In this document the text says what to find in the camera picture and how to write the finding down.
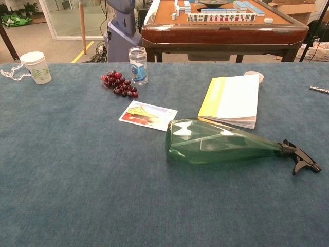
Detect white paper cup green print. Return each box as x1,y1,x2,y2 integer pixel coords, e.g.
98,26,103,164
20,51,52,85

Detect yellow and white booklet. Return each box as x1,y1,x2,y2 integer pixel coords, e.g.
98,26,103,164
197,74,260,130

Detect green bag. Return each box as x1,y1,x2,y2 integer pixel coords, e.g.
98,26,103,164
1,14,33,28

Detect green transparent spray bottle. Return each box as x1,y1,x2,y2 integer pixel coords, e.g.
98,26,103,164
164,117,322,177

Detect face-up mahjong tile row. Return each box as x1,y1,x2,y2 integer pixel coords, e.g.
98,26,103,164
187,13,257,23

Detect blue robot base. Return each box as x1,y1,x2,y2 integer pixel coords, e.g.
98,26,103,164
104,0,143,63

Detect cardboard box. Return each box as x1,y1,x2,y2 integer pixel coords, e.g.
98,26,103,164
272,0,319,25

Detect white plastic crate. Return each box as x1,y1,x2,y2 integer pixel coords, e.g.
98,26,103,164
295,42,329,62

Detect clear jar blue label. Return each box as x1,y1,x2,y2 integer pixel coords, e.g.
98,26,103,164
129,46,149,86

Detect brown mahjong table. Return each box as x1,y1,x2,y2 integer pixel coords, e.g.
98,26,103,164
141,0,309,63

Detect long blue-backed mahjong tile wall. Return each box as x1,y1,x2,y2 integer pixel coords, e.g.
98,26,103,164
232,0,265,17

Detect tangled black floor cables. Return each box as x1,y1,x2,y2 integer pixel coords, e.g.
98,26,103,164
88,41,109,63

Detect red grape bunch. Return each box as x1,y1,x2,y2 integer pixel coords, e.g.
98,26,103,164
100,70,139,99

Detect black slanted pole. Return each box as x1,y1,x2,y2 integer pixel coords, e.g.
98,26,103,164
0,23,20,61

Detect white-framed glass partition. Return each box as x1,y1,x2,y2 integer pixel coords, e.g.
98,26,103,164
38,0,108,41

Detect picture postcard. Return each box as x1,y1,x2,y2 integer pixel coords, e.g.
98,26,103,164
118,100,178,133

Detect black tripod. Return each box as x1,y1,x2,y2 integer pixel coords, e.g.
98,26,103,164
299,0,329,62

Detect potted green plants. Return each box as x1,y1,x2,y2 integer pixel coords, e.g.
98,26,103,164
0,2,39,17

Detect blue-backed mahjong tile row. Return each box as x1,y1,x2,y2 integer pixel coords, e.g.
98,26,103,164
200,8,239,14

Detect wooden pole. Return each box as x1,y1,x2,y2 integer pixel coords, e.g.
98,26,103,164
78,0,87,55

